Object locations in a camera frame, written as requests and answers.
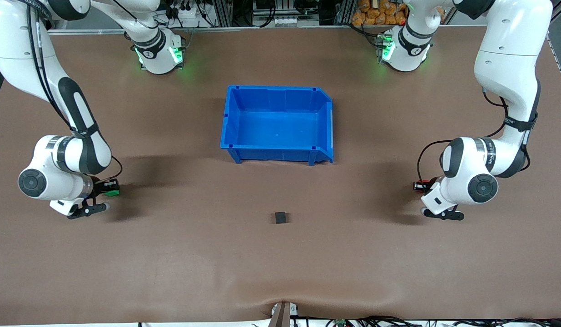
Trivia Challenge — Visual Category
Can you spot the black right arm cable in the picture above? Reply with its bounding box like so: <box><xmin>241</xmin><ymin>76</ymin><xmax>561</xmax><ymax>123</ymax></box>
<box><xmin>17</xmin><ymin>0</ymin><xmax>123</xmax><ymax>182</ymax></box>

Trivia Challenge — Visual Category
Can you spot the blue plastic bin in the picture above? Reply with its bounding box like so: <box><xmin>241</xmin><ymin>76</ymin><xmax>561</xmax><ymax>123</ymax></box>
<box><xmin>220</xmin><ymin>84</ymin><xmax>334</xmax><ymax>166</ymax></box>

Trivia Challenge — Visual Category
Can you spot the white power strip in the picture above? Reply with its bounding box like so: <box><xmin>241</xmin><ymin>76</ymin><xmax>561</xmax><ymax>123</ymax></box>
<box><xmin>169</xmin><ymin>4</ymin><xmax>213</xmax><ymax>28</ymax></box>

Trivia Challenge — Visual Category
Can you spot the black cable bundle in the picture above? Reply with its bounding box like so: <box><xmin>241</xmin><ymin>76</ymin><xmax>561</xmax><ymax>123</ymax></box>
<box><xmin>303</xmin><ymin>316</ymin><xmax>561</xmax><ymax>327</ymax></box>

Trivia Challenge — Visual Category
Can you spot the orange packets pile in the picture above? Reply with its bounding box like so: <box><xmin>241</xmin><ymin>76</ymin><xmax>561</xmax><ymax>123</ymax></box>
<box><xmin>352</xmin><ymin>0</ymin><xmax>408</xmax><ymax>26</ymax></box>

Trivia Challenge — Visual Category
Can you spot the aluminium table edge rail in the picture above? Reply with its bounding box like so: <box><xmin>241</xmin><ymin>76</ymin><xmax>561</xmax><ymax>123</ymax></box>
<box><xmin>49</xmin><ymin>25</ymin><xmax>381</xmax><ymax>35</ymax></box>

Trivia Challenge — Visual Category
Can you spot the aluminium frame post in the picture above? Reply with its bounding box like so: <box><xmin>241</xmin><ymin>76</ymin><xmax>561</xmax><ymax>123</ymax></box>
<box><xmin>211</xmin><ymin>0</ymin><xmax>233</xmax><ymax>28</ymax></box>
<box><xmin>335</xmin><ymin>0</ymin><xmax>356</xmax><ymax>25</ymax></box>

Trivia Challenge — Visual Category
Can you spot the brown table mat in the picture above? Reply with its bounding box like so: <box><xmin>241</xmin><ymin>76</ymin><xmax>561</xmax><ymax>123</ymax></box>
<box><xmin>0</xmin><ymin>25</ymin><xmax>561</xmax><ymax>325</ymax></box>

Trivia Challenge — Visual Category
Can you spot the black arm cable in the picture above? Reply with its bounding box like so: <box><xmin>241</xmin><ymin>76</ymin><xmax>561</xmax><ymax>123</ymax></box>
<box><xmin>417</xmin><ymin>89</ymin><xmax>510</xmax><ymax>183</ymax></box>
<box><xmin>17</xmin><ymin>0</ymin><xmax>123</xmax><ymax>182</ymax></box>

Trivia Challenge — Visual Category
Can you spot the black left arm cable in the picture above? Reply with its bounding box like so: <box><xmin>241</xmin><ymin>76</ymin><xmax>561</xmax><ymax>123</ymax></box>
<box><xmin>417</xmin><ymin>89</ymin><xmax>510</xmax><ymax>183</ymax></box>

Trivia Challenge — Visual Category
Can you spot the black electronics box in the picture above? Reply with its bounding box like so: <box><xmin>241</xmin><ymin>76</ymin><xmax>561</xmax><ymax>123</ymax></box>
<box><xmin>252</xmin><ymin>0</ymin><xmax>322</xmax><ymax>28</ymax></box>

